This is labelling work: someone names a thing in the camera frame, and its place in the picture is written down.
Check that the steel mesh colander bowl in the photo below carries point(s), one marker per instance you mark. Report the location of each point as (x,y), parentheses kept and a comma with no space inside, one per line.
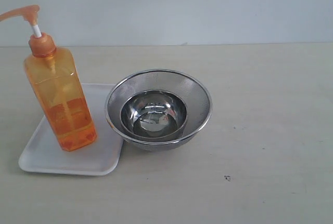
(193,93)

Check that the orange soap pump bottle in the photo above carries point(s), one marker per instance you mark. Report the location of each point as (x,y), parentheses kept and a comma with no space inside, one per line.
(53,77)

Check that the small shiny steel bowl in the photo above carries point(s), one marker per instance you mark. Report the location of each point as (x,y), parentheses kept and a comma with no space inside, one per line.
(154,116)

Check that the white rectangular plastic tray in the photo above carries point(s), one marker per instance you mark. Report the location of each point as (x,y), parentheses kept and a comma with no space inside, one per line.
(43,154)

